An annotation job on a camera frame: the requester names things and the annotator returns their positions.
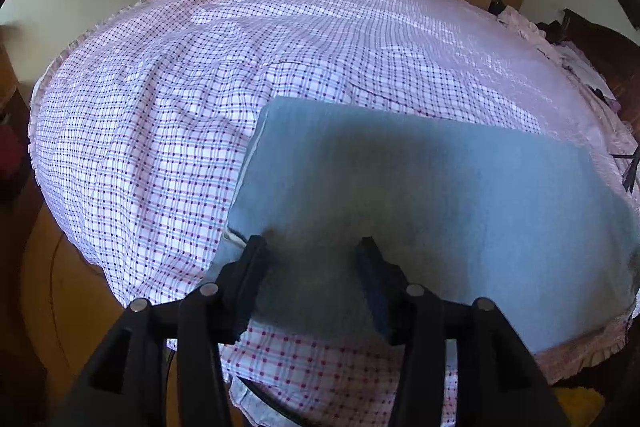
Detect dark wooden headboard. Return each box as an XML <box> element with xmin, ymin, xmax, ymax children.
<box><xmin>560</xmin><ymin>8</ymin><xmax>640</xmax><ymax>122</ymax></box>

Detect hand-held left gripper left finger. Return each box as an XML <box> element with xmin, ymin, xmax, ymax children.
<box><xmin>50</xmin><ymin>235</ymin><xmax>271</xmax><ymax>427</ymax></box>

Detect yellow cloth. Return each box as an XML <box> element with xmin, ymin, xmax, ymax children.
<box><xmin>552</xmin><ymin>384</ymin><xmax>608</xmax><ymax>427</ymax></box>

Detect blue pants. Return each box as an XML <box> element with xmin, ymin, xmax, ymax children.
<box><xmin>209</xmin><ymin>96</ymin><xmax>640</xmax><ymax>354</ymax></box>

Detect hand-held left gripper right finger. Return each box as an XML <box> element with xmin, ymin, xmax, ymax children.
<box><xmin>354</xmin><ymin>237</ymin><xmax>571</xmax><ymax>427</ymax></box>

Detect pink checkered bed sheet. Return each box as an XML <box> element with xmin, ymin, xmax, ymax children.
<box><xmin>27</xmin><ymin>0</ymin><xmax>640</xmax><ymax>427</ymax></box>

